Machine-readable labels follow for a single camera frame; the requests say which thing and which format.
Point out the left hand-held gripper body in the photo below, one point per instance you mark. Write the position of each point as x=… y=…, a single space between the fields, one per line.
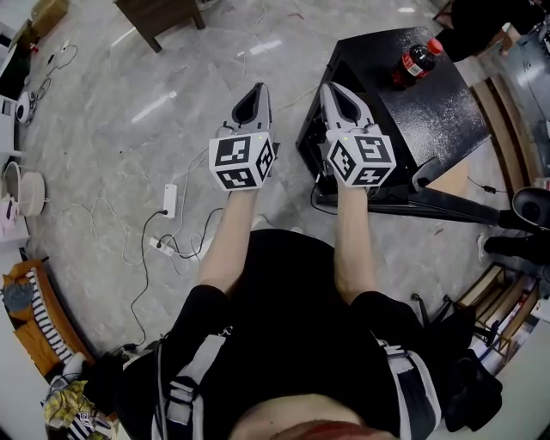
x=240 y=159

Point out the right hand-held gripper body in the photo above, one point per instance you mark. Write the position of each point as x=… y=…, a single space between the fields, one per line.
x=365 y=159

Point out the black mini fridge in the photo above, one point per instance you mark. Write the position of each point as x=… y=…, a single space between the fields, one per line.
x=434 y=111

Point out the red-capped cola bottle container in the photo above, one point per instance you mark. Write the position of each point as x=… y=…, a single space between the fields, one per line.
x=415 y=64

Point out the person's right forearm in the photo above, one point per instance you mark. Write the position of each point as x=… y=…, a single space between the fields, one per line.
x=353 y=240

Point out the person's left forearm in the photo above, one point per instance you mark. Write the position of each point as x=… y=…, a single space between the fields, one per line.
x=230 y=240

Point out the long white power strip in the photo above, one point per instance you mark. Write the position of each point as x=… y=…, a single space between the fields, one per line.
x=169 y=200

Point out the small white power strip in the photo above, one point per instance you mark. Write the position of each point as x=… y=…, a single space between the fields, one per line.
x=161 y=246

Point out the dark wooden table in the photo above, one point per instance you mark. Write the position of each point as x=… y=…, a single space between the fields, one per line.
x=159 y=15

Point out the person's black clothing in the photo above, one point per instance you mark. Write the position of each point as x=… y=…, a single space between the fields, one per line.
x=292 y=326

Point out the wooden shelf rack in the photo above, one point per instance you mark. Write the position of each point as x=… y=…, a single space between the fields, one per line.
x=502 y=305

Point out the beige round basket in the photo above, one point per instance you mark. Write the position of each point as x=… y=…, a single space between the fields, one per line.
x=32 y=193

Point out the round white device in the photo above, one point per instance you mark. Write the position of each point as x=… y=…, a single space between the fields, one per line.
x=24 y=107

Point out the white bucket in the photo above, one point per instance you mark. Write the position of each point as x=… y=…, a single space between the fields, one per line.
x=10 y=180

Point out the cardboard box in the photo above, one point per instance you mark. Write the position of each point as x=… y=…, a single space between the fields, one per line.
x=49 y=15

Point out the orange wooden bench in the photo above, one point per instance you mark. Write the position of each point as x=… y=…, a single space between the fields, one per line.
x=51 y=309

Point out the black bag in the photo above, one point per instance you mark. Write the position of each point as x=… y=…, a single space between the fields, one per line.
x=472 y=386

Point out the black white striped cloth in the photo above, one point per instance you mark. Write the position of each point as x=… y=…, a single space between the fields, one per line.
x=45 y=318

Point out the grey cloth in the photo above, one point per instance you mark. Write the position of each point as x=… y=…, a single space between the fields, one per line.
x=17 y=295

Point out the yellow plaid cloth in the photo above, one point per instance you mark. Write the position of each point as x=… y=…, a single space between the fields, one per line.
x=64 y=406

